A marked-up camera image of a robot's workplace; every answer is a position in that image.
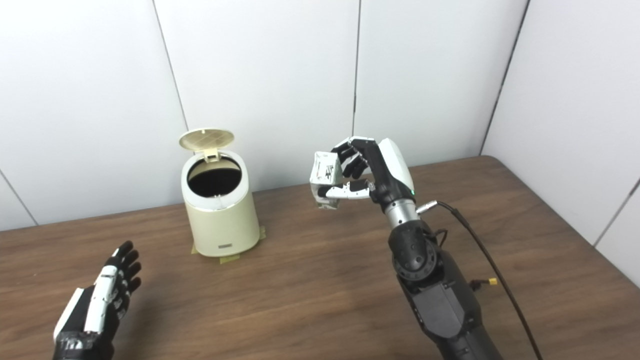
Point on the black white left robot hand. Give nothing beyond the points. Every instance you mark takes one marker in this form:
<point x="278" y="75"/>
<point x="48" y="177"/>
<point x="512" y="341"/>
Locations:
<point x="97" y="305"/>

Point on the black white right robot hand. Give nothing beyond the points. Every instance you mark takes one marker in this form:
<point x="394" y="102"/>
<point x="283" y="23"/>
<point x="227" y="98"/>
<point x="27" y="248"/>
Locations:
<point x="387" y="172"/>

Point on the white green milk carton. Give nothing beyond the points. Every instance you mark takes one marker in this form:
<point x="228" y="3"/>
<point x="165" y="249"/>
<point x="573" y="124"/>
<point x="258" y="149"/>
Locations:
<point x="325" y="172"/>

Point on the cream-colored plastic bin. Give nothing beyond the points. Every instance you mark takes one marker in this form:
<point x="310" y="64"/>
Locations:
<point x="222" y="220"/>

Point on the cream round bin lid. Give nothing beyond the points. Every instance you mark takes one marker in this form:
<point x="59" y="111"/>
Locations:
<point x="206" y="139"/>

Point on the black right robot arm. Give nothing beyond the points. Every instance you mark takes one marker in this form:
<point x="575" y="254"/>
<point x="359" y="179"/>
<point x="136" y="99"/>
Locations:
<point x="435" y="295"/>

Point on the yellow-green tape piece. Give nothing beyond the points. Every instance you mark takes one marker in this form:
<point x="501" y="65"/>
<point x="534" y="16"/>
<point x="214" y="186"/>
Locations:
<point x="229" y="259"/>
<point x="262" y="232"/>

